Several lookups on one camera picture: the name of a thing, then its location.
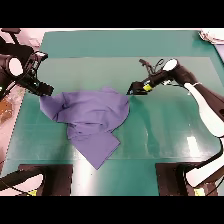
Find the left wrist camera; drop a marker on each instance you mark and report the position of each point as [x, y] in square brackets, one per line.
[40, 56]

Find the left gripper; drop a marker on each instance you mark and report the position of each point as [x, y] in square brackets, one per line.
[45, 89]

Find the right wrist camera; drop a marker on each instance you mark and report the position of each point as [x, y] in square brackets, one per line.
[146, 64]

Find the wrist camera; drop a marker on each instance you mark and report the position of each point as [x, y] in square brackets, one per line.
[146, 64]
[40, 56]

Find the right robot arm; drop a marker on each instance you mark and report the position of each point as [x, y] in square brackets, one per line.
[208, 106]

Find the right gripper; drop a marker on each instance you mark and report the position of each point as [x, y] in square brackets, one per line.
[142, 87]

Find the white garment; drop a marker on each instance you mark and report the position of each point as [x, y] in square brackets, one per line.
[213, 35]

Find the purple shirt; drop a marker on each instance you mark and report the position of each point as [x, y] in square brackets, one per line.
[93, 113]

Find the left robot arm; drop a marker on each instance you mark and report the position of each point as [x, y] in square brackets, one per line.
[15, 66]

